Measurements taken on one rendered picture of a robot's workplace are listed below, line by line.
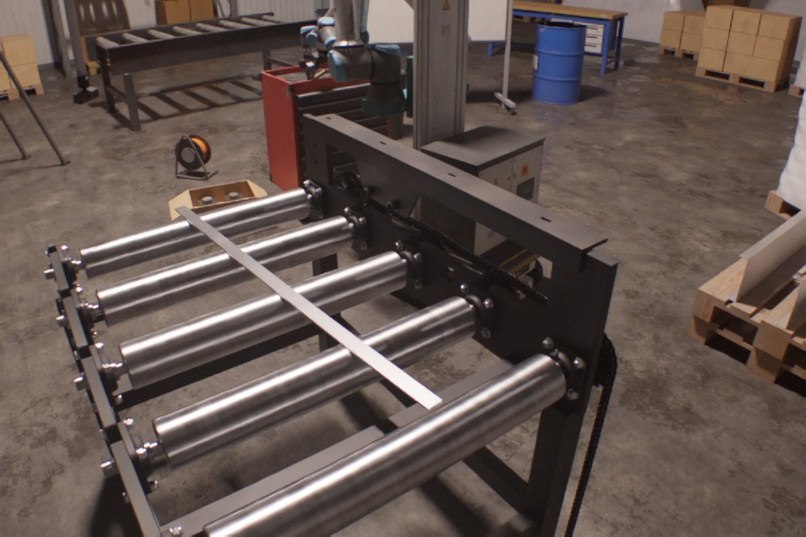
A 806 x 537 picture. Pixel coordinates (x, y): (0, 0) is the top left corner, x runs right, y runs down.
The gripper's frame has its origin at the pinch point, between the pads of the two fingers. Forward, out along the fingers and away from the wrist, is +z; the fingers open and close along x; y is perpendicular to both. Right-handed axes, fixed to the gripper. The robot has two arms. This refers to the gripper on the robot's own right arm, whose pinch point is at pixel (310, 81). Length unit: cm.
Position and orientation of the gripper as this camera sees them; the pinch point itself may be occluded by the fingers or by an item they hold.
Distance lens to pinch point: 379.1
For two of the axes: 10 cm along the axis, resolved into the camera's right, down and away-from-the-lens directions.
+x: 8.5, 2.4, -4.6
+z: 0.0, 8.9, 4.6
